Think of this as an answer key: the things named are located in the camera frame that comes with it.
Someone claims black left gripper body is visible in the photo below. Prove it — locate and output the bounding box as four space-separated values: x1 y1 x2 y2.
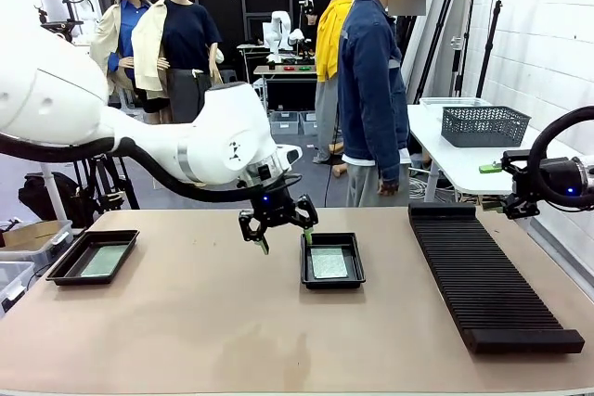
244 182 303 229

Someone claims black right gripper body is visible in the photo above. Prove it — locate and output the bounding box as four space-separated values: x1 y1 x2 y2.
522 157 584 206

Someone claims black ESD tray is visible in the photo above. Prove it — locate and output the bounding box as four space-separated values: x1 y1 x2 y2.
300 232 368 290
45 228 140 287

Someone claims person's right forearm denim sleeve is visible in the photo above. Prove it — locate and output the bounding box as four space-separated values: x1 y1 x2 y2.
380 126 404 182

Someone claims grey plastic basket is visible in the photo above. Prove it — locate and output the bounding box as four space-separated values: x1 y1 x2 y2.
440 106 532 148

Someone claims white side table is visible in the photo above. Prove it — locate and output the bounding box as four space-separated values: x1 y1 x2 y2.
407 103 594 196

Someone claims clear shallow plastic bin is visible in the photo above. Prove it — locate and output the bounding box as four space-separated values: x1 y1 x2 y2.
419 96 494 109

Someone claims black slotted board rack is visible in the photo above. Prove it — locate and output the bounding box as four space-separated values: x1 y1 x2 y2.
407 202 586 355

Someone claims black cabinet under table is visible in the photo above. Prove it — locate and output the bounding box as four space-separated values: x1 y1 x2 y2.
266 79 317 112

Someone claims black light stand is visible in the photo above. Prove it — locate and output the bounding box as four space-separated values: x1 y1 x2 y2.
477 0 505 91

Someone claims wooden top work table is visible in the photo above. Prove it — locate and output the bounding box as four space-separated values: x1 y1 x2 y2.
253 65 319 131

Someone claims person in denim jacket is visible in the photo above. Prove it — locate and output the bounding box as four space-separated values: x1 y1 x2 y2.
337 0 440 209

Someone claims mannequin in yellow hoodie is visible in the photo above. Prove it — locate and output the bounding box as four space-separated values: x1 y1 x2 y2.
313 0 356 165

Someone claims mannequin in navy tee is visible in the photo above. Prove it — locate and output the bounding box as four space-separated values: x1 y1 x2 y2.
132 0 225 123

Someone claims brown cardboard box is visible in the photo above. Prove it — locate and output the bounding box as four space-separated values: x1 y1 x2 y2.
2 221 61 249

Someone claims mannequin in blue shirt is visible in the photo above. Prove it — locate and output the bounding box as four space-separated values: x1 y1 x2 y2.
89 0 157 105

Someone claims clear lidded storage bin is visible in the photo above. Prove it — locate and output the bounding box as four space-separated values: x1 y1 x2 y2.
0 219 74 272

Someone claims clear bin with black latch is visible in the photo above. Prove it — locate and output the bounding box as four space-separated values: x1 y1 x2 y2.
0 261 37 318

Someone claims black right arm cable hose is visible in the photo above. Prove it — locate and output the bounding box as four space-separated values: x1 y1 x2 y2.
527 106 594 211

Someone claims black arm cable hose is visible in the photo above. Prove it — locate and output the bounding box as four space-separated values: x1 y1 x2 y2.
527 106 594 211
0 131 303 205

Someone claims white cable bundle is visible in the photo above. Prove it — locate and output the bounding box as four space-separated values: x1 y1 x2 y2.
410 176 440 202

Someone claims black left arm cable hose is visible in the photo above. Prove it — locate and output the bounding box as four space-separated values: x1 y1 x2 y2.
0 131 303 205

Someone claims black camera tripod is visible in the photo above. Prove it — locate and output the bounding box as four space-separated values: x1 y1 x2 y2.
39 19 140 211

